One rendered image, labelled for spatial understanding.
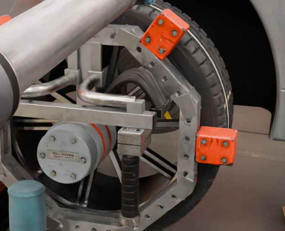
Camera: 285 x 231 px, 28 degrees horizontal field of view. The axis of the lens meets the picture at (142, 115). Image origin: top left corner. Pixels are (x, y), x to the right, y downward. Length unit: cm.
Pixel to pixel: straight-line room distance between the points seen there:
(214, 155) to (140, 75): 27
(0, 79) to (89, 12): 26
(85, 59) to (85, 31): 52
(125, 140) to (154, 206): 33
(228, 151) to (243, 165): 227
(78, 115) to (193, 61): 34
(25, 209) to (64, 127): 24
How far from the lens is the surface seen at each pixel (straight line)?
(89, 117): 118
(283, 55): 171
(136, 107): 115
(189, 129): 134
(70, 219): 152
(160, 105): 122
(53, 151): 129
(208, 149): 135
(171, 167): 149
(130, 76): 121
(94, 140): 130
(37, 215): 142
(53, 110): 121
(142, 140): 114
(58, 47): 78
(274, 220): 297
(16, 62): 70
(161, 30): 130
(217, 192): 321
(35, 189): 140
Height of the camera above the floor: 131
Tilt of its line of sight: 17 degrees down
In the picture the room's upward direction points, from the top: 1 degrees clockwise
